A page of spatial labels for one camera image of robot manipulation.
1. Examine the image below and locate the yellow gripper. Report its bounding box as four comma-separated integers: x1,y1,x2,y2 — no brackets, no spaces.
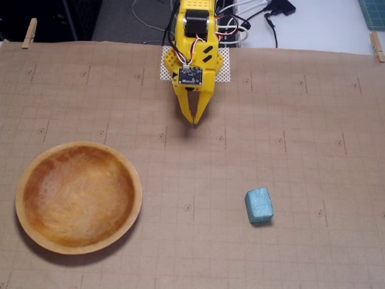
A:
173,10,220,125

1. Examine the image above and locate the blue block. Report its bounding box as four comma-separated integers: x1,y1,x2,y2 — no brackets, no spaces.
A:
245,186,275,225

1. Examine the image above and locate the round wooden bowl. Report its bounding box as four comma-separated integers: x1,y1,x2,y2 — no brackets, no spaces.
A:
15,141,143,255

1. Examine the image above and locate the white perforated mat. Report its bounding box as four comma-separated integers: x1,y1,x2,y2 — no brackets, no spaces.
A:
160,45,232,84

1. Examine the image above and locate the black power adapter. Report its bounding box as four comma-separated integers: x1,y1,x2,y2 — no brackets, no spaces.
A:
263,0,297,16

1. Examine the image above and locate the brown gridded paper mat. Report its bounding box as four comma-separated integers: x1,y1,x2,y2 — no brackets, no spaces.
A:
0,39,385,289

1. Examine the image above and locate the grey metal leg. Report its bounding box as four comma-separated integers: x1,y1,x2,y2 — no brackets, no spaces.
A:
61,0,78,42

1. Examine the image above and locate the wooden clothespin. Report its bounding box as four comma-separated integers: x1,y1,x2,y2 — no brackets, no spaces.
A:
21,17,38,49
369,30,385,63

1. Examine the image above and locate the green cutting mat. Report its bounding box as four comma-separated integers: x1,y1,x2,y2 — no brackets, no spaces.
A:
357,0,385,31

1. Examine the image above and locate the black camera circuit board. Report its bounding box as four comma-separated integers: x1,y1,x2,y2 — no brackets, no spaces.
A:
179,66,204,85

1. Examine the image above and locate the red white black servo wire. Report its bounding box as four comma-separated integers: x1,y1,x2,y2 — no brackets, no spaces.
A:
183,14,252,66

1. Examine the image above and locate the thick white cable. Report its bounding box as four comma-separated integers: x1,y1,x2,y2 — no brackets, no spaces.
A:
215,0,273,48

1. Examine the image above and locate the thin white cable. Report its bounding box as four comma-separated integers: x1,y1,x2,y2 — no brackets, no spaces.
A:
132,0,181,45

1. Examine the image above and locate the black cable with plug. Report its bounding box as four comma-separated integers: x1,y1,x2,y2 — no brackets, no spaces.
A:
263,11,278,49

